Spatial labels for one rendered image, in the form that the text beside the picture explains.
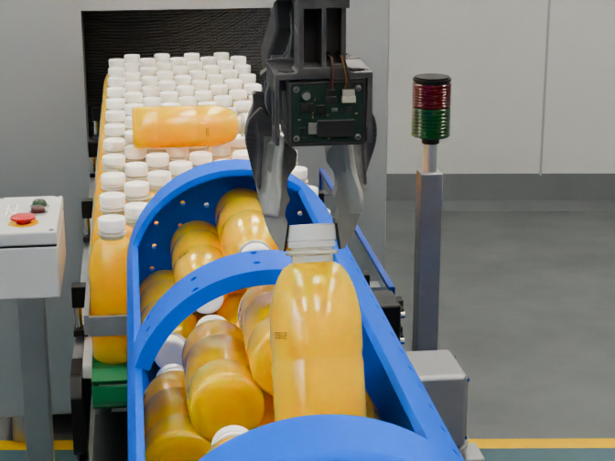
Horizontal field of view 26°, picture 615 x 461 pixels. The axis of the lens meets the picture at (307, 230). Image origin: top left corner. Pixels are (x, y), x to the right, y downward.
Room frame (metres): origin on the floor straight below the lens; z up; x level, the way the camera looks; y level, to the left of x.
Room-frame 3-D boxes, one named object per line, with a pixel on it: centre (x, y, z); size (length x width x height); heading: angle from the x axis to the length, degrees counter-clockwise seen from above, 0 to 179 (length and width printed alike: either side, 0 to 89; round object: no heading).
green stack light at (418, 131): (2.16, -0.20, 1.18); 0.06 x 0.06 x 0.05
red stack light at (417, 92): (2.16, -0.20, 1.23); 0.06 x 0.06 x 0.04
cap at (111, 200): (1.96, 0.30, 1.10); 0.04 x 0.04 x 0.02
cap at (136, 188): (2.03, 0.27, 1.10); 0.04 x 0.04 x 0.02
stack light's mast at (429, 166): (2.16, -0.20, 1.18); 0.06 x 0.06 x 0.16
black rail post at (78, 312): (1.92, 0.35, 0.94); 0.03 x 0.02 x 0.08; 8
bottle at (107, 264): (1.83, 0.28, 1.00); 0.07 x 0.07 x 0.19
